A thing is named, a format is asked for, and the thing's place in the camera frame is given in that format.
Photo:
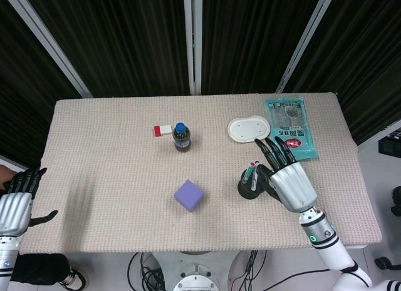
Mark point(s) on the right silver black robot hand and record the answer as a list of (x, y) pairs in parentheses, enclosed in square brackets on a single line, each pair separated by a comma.
[(293, 184)]

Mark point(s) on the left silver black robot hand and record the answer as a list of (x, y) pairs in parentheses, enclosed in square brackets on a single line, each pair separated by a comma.
[(14, 209)]

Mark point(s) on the grey round robot base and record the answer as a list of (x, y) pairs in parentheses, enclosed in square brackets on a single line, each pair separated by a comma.
[(195, 280)]

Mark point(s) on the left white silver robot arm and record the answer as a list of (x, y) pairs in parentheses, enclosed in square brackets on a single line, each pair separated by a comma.
[(6, 263)]

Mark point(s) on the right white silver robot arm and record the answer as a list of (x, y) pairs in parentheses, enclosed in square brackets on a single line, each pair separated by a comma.
[(332, 244)]

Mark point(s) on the person's bare hand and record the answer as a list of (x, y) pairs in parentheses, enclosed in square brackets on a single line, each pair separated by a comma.
[(5, 176)]

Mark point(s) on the green-labelled tube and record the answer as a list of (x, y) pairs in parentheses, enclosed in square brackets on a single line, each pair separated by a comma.
[(249, 172)]

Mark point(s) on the black pen holder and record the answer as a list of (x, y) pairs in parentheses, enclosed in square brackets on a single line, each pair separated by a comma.
[(246, 192)]

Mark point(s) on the teal plastic cloth package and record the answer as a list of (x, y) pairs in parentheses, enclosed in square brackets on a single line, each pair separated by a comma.
[(291, 122)]

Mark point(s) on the person's black trouser leg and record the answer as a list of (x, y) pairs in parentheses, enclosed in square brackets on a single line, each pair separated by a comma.
[(40, 269)]

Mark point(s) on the white oval dish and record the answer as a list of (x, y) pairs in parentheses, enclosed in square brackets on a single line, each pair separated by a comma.
[(247, 129)]

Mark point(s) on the black and white sneaker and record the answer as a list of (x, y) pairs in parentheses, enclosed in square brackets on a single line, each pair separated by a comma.
[(74, 280)]

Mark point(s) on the purple foam cube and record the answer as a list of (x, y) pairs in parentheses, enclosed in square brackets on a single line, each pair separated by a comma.
[(189, 195)]

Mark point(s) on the black wheeled chair base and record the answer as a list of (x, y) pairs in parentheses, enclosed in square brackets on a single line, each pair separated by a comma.
[(396, 200)]

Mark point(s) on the black equipment box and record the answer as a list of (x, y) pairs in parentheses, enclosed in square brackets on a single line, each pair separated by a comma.
[(390, 144)]

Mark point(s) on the beige textured tablecloth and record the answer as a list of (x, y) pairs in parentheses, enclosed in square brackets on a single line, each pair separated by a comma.
[(125, 184)]

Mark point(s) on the black pleated curtain panel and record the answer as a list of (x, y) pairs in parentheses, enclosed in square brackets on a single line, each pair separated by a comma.
[(360, 53), (250, 40), (119, 40), (25, 94)]

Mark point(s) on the dark drink bottle blue cap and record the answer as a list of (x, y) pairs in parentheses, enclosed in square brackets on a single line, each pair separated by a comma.
[(182, 140)]

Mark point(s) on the red and white small box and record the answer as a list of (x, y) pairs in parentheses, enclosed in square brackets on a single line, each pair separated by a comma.
[(163, 130)]

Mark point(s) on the white slanted frame post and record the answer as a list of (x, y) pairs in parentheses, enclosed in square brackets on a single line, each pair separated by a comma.
[(305, 40), (47, 42)]

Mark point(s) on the white upright frame post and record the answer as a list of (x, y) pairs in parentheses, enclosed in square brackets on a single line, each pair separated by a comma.
[(192, 43)]

